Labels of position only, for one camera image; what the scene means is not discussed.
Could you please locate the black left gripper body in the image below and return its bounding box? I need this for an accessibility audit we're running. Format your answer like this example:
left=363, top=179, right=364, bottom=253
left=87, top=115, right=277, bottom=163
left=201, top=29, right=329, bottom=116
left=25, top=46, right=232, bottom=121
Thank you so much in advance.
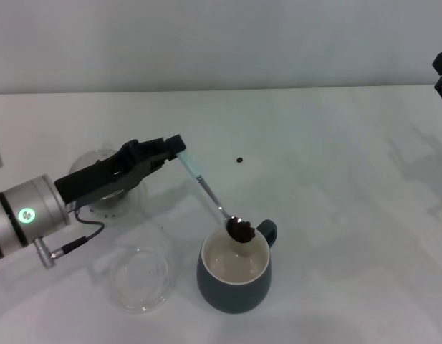
left=54, top=140, right=143, bottom=213

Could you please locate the small coffee bean heap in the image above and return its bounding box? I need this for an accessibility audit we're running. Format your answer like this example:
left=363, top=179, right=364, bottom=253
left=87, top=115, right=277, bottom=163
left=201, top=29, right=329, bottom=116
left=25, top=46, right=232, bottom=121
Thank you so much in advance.
left=227, top=220, right=257, bottom=244

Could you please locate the dark grey ceramic mug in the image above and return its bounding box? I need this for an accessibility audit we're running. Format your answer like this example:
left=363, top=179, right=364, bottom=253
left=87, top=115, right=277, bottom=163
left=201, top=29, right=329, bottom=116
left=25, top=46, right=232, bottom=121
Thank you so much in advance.
left=196, top=219, right=279, bottom=315

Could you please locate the clear glass lid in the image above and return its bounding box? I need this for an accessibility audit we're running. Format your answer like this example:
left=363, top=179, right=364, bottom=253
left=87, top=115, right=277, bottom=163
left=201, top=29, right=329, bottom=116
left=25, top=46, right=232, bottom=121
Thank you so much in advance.
left=107, top=247, right=176, bottom=315

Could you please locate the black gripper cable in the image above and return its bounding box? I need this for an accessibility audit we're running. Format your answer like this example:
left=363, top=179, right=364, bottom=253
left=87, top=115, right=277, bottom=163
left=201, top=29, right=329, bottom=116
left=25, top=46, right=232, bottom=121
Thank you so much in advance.
left=61, top=206, right=105, bottom=254

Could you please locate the silver cable connector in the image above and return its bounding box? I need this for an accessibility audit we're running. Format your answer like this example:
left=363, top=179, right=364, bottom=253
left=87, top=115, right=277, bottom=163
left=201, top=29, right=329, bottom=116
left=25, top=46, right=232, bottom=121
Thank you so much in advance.
left=34, top=238, right=66, bottom=269

